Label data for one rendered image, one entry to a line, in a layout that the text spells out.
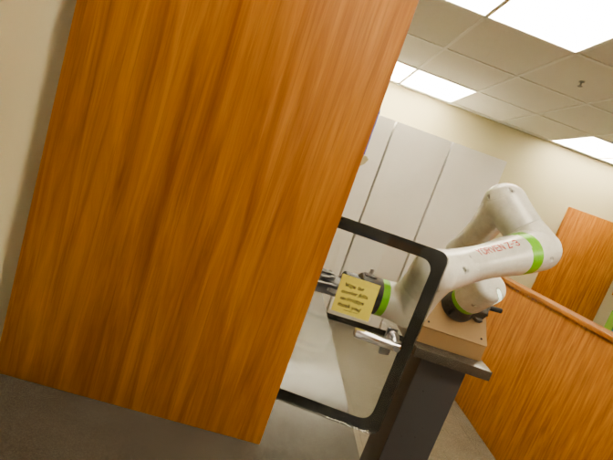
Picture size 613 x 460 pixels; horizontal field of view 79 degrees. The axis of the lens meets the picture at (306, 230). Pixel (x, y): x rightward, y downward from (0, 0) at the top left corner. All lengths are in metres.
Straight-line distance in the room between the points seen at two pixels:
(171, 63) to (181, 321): 0.43
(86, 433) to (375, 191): 3.48
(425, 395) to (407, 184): 2.60
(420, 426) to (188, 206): 1.46
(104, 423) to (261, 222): 0.43
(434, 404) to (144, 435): 1.29
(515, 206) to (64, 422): 1.17
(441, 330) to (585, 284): 4.14
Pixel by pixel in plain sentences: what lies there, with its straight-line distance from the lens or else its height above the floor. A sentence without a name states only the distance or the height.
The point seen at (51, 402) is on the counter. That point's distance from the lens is 0.82.
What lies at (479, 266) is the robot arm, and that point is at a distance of 0.96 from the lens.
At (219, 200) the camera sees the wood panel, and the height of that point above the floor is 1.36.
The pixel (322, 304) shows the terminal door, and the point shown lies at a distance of 0.75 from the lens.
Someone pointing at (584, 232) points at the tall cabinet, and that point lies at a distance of 5.51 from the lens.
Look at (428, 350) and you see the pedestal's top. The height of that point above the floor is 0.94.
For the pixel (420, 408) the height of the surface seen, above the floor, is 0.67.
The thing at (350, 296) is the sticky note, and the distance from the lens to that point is 0.74.
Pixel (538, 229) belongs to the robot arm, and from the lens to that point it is 1.22.
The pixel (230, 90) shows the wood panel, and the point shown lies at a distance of 0.64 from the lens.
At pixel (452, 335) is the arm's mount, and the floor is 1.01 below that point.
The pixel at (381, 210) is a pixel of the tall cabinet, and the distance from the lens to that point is 3.95.
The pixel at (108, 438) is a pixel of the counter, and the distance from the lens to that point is 0.76.
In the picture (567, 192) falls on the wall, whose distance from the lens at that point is 5.34.
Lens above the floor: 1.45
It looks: 9 degrees down
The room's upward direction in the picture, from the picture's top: 19 degrees clockwise
